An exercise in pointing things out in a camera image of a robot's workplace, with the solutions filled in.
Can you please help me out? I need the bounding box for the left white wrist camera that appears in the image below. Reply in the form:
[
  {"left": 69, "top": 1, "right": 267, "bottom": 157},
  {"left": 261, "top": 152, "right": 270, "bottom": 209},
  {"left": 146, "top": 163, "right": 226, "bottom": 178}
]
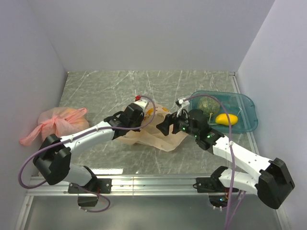
[{"left": 134, "top": 95, "right": 149, "bottom": 111}]

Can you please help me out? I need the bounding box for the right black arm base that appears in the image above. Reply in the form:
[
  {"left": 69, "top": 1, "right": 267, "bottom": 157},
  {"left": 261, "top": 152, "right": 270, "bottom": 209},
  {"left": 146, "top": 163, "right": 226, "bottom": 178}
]
[{"left": 195, "top": 176, "right": 240, "bottom": 208}]

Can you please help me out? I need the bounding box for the orange plastic bag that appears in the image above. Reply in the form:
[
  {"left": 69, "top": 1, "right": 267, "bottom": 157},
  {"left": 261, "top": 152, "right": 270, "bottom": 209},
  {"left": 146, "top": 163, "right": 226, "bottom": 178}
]
[{"left": 118, "top": 103, "right": 188, "bottom": 152}]

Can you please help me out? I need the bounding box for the yellow mango fruit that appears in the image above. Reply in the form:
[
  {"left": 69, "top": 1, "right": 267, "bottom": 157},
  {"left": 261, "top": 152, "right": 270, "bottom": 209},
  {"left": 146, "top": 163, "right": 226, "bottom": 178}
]
[{"left": 215, "top": 113, "right": 238, "bottom": 126}]

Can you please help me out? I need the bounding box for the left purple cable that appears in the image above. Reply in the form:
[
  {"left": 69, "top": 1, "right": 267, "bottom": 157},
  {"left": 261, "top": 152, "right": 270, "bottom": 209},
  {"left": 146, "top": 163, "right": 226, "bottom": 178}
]
[{"left": 18, "top": 95, "right": 156, "bottom": 213}]

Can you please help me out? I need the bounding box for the green netted melon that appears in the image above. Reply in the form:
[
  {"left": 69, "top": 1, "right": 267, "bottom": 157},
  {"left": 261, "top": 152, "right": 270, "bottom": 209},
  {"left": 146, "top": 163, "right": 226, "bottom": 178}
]
[{"left": 197, "top": 97, "right": 220, "bottom": 125}]

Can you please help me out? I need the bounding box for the aluminium mounting rail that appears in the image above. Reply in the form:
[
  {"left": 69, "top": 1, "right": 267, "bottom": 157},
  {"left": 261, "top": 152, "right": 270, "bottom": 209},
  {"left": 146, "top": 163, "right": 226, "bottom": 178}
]
[{"left": 26, "top": 174, "right": 280, "bottom": 197}]

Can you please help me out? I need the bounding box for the pink plastic bag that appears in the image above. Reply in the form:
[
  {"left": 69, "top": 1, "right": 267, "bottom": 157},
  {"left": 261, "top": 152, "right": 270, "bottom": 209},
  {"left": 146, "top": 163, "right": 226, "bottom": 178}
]
[{"left": 19, "top": 107, "right": 89, "bottom": 146}]

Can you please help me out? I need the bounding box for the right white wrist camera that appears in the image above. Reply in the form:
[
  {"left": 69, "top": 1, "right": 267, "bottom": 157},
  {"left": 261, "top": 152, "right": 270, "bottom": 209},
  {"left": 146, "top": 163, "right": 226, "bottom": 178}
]
[{"left": 175, "top": 98, "right": 190, "bottom": 117}]

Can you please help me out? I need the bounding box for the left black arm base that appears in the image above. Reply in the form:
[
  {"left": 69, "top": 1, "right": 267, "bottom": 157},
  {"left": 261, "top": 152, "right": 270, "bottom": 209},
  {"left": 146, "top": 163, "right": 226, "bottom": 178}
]
[{"left": 68, "top": 178, "right": 112, "bottom": 208}]

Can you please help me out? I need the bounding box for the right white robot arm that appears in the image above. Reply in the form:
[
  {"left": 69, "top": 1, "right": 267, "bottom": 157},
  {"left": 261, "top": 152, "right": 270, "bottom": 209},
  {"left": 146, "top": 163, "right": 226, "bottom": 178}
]
[{"left": 156, "top": 109, "right": 295, "bottom": 209}]

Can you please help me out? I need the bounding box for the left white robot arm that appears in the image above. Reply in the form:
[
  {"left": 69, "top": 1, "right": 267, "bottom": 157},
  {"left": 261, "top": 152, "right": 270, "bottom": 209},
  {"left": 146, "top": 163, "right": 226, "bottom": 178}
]
[{"left": 33, "top": 99, "right": 148, "bottom": 186}]

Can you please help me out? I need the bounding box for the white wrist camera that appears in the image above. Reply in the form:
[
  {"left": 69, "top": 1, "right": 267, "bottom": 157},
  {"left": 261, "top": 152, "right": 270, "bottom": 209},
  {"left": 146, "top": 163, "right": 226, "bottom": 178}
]
[
  {"left": 175, "top": 98, "right": 190, "bottom": 117},
  {"left": 134, "top": 95, "right": 149, "bottom": 111}
]

